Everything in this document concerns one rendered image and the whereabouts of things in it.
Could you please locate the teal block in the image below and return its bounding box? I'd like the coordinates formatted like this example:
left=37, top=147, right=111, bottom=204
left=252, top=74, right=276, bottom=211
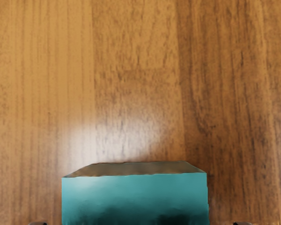
left=61, top=160, right=210, bottom=225

